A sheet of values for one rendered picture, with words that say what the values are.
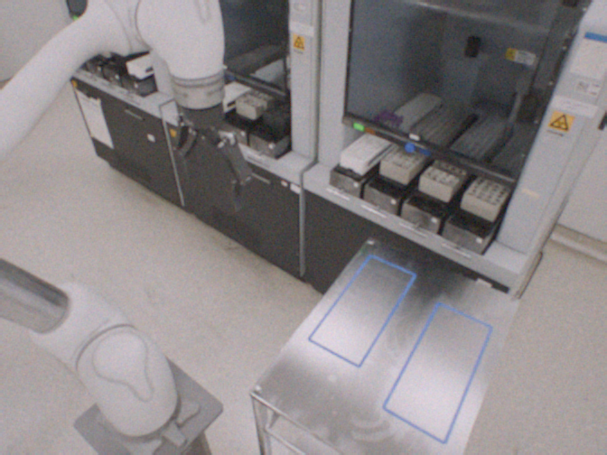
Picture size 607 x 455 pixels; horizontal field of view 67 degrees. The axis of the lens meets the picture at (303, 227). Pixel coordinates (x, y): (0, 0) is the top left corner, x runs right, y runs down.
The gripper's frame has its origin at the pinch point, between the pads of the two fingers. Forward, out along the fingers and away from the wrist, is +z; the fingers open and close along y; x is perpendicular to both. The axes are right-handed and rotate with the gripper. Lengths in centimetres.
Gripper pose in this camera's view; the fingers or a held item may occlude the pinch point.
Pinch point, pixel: (216, 190)
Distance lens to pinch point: 97.8
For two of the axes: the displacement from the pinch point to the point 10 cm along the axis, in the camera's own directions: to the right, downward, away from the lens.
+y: 7.9, 4.2, -4.6
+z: 0.0, 7.4, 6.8
